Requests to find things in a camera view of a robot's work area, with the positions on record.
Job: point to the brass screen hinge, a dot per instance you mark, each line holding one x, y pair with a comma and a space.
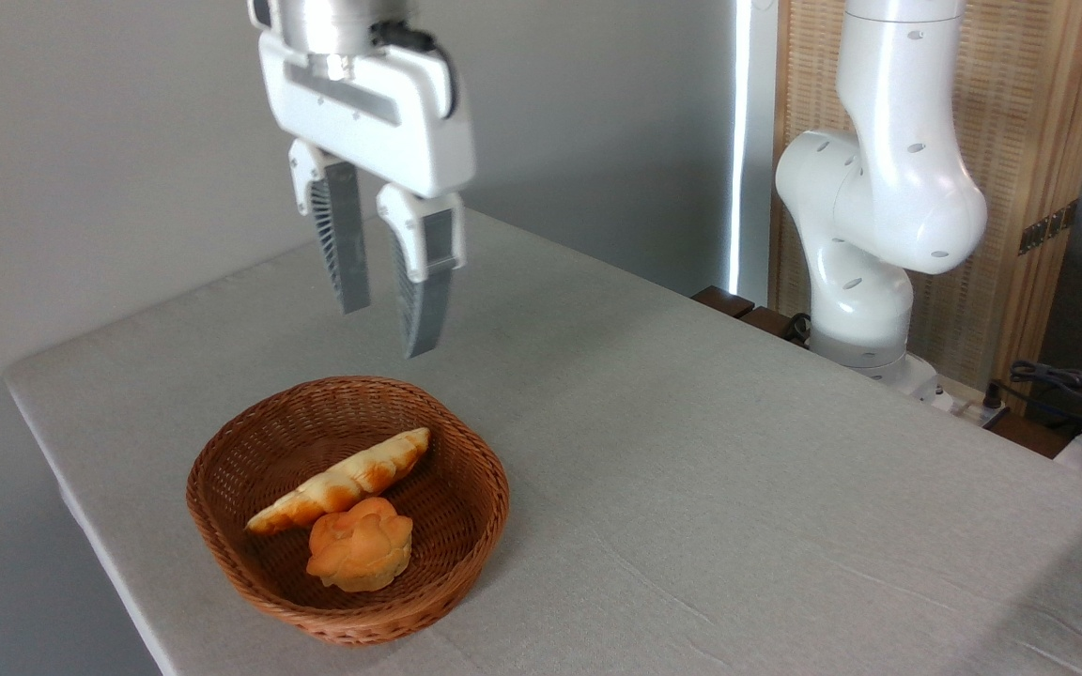
1048, 227

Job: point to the brown wicker basket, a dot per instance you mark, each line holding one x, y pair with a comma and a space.
240, 451

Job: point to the wooden rattan folding screen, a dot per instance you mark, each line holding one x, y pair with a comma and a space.
1029, 113

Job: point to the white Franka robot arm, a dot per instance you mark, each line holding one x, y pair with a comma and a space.
888, 178

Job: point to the white power strip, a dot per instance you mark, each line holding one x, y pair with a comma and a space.
971, 406

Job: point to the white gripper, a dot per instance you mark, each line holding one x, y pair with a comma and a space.
400, 131

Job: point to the round orange bread bun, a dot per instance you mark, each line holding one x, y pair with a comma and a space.
361, 546

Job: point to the long braided bread loaf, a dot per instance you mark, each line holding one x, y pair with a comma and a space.
353, 477

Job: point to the dark brown wooden frame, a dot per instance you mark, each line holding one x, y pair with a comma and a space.
724, 300

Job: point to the grey linen tablecloth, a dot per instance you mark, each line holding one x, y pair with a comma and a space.
738, 488

